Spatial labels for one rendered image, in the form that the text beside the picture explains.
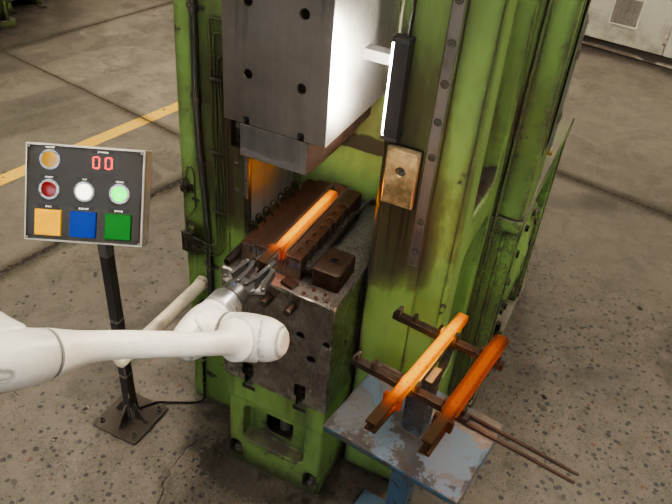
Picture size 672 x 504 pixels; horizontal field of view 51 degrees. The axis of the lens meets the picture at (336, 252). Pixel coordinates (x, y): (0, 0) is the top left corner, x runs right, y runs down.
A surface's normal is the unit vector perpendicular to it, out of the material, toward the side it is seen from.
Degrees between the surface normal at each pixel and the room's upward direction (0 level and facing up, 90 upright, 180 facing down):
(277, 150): 90
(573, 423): 0
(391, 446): 0
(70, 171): 60
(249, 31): 90
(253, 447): 90
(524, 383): 0
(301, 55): 90
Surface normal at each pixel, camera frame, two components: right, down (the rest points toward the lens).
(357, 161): -0.44, 0.52
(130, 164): 0.02, 0.12
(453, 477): 0.07, -0.80
